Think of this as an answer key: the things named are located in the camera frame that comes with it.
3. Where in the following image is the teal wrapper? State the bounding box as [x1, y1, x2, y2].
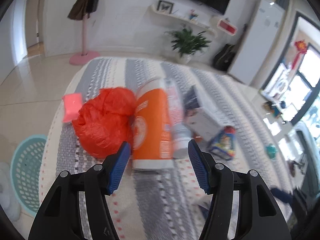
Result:
[265, 144, 278, 159]

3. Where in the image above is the red plastic bag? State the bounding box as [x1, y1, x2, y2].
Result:
[72, 87, 137, 159]

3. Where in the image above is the white cardboard box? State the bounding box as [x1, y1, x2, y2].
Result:
[183, 85, 225, 141]

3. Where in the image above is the pink white tube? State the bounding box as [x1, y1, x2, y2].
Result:
[164, 78, 191, 159]

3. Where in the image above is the orange cylindrical container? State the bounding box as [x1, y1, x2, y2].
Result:
[132, 78, 173, 171]

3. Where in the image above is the teal plastic basket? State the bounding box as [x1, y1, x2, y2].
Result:
[10, 134, 47, 217]

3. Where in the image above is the pink sticky note pad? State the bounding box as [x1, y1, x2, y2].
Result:
[62, 93, 83, 123]

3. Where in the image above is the pink coat stand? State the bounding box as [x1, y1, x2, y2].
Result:
[69, 12, 100, 66]

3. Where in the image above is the black guitar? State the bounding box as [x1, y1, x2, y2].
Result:
[213, 24, 248, 72]

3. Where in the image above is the white refrigerator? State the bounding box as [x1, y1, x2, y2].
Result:
[227, 0, 284, 85]

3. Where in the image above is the green potted plant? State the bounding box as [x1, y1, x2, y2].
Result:
[165, 26, 211, 64]

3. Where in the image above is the brown bag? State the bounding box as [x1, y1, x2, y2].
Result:
[67, 0, 87, 21]

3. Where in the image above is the small figurine on shelf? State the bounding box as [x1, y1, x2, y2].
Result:
[189, 9, 199, 21]

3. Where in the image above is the black handbag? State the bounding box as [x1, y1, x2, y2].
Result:
[86, 0, 100, 14]

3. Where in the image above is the red white wall box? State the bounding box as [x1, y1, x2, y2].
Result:
[217, 19, 238, 36]

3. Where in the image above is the white curved wall shelf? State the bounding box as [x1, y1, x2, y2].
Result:
[149, 4, 218, 38]

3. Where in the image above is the butterfly picture frame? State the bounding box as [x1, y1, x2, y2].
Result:
[157, 0, 174, 14]

